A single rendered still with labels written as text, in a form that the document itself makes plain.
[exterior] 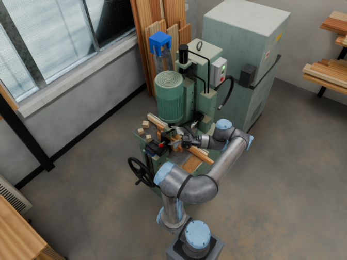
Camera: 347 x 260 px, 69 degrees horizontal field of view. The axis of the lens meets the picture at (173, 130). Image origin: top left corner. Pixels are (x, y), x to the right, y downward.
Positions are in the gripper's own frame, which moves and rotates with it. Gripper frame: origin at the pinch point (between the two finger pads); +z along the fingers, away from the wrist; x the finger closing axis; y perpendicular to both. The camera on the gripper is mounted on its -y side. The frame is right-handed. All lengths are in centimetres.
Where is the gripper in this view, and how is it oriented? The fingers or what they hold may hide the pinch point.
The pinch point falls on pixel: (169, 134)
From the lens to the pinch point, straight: 161.3
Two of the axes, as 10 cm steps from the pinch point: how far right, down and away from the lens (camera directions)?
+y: -0.3, 6.3, -7.8
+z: -9.9, -1.3, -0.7
